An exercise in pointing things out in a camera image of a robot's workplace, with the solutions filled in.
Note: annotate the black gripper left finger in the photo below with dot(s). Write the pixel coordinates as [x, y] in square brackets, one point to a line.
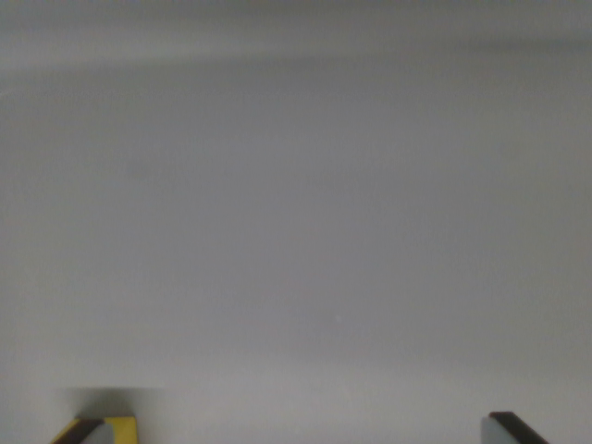
[90, 434]

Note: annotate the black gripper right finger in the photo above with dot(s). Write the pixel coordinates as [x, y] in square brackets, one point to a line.
[506, 430]

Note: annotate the yellow wooden cube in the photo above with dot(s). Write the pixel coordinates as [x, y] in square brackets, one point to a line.
[125, 430]

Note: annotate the white plastic tray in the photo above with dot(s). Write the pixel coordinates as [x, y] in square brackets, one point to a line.
[296, 208]

